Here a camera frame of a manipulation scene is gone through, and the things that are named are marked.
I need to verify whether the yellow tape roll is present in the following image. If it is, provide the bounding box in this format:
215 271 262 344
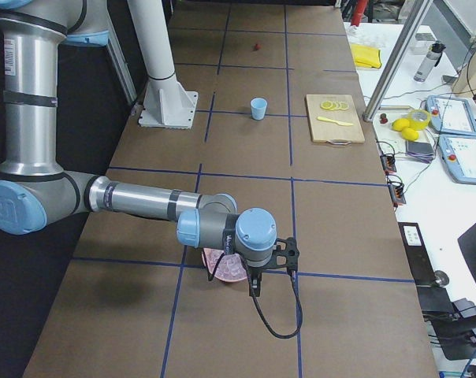
407 109 431 131

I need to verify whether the lemon slice left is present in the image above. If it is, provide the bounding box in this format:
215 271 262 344
320 101 333 109

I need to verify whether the aluminium frame post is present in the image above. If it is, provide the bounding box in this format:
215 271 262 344
363 0 433 122

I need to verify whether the dark notebook stack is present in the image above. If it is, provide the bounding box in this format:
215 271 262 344
406 140 435 163

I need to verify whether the upper teach pendant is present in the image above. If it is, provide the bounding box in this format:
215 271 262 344
425 95 476 136

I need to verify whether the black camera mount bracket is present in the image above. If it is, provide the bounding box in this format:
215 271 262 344
272 237 299 278

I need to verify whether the pile of clear ice cubes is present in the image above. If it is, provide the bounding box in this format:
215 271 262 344
204 250 247 281

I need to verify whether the whole lemon lower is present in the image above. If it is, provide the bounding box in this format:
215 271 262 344
400 128 419 142

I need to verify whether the whole lemon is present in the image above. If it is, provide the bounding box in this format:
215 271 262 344
392 118 410 132
400 128 419 142

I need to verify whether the light blue plastic cup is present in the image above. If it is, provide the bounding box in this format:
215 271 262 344
250 98 268 120

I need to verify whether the pink bowl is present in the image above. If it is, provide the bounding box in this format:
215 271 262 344
200 247 250 284

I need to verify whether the lower teach pendant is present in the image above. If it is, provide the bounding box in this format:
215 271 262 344
438 134 476 185

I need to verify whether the wooden cutting board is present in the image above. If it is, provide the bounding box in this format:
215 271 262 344
305 94 365 145

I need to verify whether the orange electronics board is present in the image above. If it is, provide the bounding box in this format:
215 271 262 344
388 181 406 207
380 154 396 175

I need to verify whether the orange electronics board upper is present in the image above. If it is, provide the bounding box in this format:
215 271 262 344
380 154 396 175

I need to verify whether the yellow cloth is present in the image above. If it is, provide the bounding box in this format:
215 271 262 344
350 43 382 69

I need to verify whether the orange electronics board lower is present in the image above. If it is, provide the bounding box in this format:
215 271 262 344
388 181 406 207

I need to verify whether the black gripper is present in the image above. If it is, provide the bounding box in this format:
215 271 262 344
245 265 266 296

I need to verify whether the whole lemon upper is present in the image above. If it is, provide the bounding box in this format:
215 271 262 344
392 118 410 132

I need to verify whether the yellow plastic knife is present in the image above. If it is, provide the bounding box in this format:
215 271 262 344
317 116 354 127

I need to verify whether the teach pendant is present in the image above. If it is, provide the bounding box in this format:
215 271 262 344
438 134 476 185
425 95 476 136

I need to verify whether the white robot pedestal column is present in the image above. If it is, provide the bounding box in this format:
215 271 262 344
128 0 199 129

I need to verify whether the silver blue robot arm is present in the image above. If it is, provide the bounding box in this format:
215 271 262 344
0 1 281 295

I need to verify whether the grey water bottle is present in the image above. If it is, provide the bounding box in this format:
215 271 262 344
413 41 446 82

